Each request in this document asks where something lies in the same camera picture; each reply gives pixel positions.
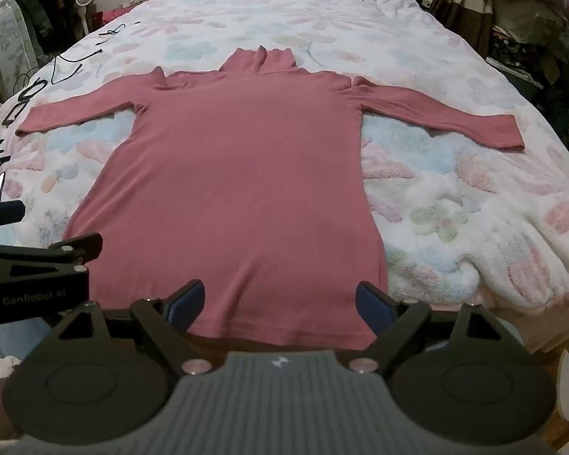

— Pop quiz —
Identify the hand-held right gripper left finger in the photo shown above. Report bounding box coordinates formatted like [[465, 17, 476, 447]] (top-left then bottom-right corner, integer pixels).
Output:
[[52, 279, 212, 378]]

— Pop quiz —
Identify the light blue cloth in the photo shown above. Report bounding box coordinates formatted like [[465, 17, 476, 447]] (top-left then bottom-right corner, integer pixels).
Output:
[[0, 317, 55, 381]]

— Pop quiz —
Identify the black cylindrical object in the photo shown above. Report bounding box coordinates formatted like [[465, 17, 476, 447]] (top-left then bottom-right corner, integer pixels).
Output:
[[0, 200, 27, 229]]

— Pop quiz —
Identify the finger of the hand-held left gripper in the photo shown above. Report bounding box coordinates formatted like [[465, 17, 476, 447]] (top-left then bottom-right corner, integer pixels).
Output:
[[0, 232, 104, 289]]

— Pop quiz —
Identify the grey green clothes pile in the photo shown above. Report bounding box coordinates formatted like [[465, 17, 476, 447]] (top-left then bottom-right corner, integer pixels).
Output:
[[490, 0, 569, 62]]

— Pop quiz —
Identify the white desk fan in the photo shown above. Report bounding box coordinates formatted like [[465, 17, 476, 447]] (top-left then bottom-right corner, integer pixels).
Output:
[[78, 0, 101, 39]]

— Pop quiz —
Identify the pink turtleneck sweater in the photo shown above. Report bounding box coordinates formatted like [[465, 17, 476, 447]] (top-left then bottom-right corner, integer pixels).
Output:
[[16, 46, 526, 350]]

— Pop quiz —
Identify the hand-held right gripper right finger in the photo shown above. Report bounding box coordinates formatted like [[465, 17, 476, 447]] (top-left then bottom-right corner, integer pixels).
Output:
[[346, 282, 517, 378]]

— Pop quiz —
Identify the floral fleece blanket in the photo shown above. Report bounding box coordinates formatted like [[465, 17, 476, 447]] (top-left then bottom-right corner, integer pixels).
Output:
[[0, 0, 569, 325]]

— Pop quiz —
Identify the floral print bag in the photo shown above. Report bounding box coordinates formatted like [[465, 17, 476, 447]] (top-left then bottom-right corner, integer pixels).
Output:
[[0, 0, 44, 92]]

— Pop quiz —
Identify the brown plaid cloth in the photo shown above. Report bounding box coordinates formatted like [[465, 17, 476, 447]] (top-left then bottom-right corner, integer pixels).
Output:
[[429, 0, 495, 49]]

